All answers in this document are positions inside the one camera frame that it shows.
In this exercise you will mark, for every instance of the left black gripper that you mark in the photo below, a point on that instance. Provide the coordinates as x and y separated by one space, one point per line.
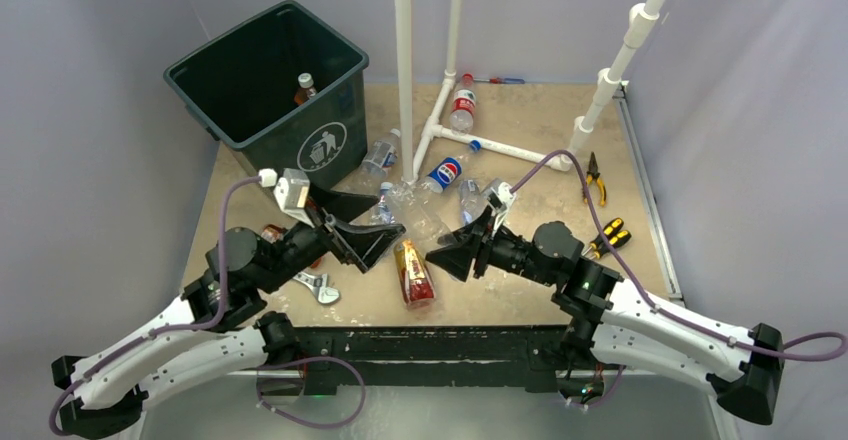
365 245

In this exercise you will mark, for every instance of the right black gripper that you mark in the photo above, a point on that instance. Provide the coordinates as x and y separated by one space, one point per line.
458 257

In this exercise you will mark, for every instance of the long crushed clear bottle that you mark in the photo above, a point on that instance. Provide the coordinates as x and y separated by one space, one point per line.
413 207

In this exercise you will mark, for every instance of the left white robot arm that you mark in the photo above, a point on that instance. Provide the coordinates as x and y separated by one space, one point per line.
219 324

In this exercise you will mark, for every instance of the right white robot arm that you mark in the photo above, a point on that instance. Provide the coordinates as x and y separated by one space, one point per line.
613 324

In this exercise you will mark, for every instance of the clear bottle near bin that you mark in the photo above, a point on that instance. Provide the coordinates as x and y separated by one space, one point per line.
381 157

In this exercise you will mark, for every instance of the dark green trash bin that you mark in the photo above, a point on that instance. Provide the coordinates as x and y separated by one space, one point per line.
240 89

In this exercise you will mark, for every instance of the clear bottle white cap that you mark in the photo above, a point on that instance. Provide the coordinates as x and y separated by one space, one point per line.
381 213

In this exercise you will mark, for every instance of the blue label water bottle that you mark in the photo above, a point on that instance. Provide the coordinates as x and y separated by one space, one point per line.
471 201

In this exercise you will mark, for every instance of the yellow red tea bottle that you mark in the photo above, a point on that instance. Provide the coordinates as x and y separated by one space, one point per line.
417 286

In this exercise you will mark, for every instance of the small pepsi bottle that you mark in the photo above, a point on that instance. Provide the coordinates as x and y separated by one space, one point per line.
448 171

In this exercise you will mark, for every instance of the red cap tea bottle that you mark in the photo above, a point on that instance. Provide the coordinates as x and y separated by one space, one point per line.
273 233

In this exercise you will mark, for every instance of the red label water bottle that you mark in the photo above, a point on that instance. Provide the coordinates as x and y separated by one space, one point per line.
461 119

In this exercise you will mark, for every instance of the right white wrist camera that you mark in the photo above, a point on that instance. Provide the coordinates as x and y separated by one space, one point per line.
499 197

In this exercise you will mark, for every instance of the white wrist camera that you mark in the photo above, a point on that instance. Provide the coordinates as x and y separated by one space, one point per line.
499 197
290 189

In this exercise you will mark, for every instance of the red handle adjustable wrench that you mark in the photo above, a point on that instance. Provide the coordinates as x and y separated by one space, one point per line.
324 294

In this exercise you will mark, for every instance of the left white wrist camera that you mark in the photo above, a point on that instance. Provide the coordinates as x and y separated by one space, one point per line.
290 189

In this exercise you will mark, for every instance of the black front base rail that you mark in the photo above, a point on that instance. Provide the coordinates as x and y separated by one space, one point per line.
533 358

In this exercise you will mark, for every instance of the yellow handle pliers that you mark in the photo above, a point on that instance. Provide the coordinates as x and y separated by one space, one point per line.
593 177

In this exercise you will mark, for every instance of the white PVC pipe frame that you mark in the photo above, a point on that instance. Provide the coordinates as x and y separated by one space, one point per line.
641 20

